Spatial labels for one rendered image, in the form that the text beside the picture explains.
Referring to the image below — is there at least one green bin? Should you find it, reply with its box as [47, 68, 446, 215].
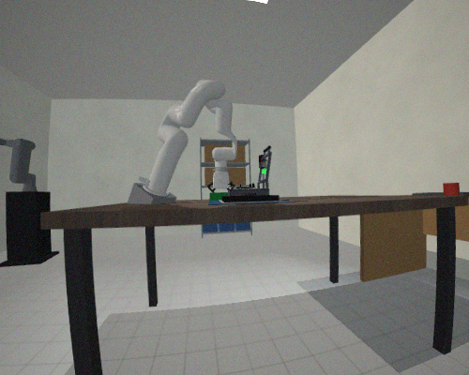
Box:
[209, 192, 228, 201]

